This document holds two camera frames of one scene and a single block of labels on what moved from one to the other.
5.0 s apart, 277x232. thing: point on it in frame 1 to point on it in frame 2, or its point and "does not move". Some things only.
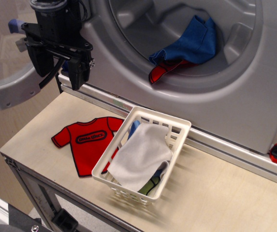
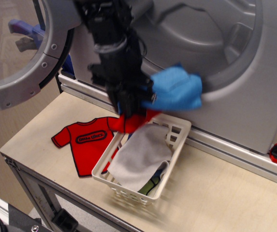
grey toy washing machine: (240, 96) does not move
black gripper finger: (79, 69) to (129, 104)
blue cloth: (197, 45) to (175, 89)
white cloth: (147, 150) does not move
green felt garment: (150, 184) does not move
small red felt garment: (167, 66) to (129, 125)
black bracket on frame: (65, 221) does not move
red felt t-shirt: (93, 143) does not move
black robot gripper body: (58, 32) to (120, 68)
